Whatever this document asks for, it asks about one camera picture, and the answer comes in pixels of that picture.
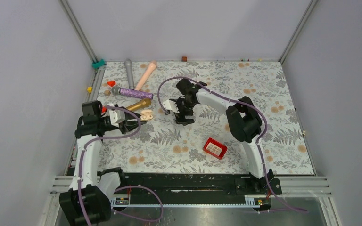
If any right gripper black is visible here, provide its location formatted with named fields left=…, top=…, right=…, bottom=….
left=172, top=98, right=197, bottom=127

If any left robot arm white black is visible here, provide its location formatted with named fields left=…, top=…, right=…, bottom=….
left=59, top=100, right=144, bottom=226

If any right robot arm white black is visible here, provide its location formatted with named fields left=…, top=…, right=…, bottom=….
left=162, top=77, right=279, bottom=196

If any gold toy microphone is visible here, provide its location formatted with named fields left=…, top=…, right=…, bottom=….
left=126, top=98, right=151, bottom=112

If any floral patterned table mat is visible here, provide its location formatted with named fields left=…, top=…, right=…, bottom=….
left=98, top=61, right=314, bottom=175

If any purple glitter toy microphone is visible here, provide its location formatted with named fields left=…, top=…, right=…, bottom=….
left=111, top=86, right=154, bottom=100

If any tan wooden block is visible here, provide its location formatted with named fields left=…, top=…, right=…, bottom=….
left=104, top=90, right=111, bottom=96

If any red triangular block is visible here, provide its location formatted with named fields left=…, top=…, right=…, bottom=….
left=107, top=81, right=116, bottom=87

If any beige toy microphone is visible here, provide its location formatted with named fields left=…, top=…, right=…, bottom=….
left=134, top=61, right=157, bottom=91

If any red plastic tray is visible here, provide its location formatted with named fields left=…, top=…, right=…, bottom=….
left=203, top=137, right=228, bottom=160

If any grey toy microphone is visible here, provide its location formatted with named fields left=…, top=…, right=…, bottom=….
left=124, top=59, right=135, bottom=89

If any teal plastic piece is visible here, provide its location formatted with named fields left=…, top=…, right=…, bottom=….
left=92, top=59, right=106, bottom=70

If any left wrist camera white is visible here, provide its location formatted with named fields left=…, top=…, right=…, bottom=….
left=109, top=110, right=125, bottom=127

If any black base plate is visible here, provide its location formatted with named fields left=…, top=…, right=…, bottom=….
left=110, top=172, right=282, bottom=207

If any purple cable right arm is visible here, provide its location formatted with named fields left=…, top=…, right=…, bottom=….
left=157, top=76, right=310, bottom=215

